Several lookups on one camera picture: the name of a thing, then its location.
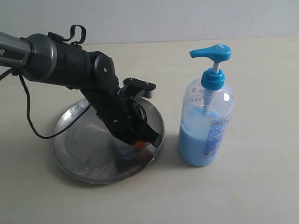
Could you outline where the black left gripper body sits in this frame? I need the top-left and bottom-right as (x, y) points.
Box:
(111, 97), (153, 145)

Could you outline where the blue soap pump bottle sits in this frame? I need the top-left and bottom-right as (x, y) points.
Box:
(178, 43), (235, 167)

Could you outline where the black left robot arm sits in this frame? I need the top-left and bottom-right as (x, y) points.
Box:
(0, 30), (163, 147)

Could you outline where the blue soap blob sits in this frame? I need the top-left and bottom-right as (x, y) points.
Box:
(118, 147), (139, 159)

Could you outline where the round stainless steel plate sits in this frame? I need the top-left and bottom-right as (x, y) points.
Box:
(51, 99), (162, 184)

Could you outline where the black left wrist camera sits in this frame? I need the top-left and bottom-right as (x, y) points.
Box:
(122, 77), (156, 99)

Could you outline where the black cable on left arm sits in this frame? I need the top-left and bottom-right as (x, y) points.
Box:
(0, 24), (92, 140)

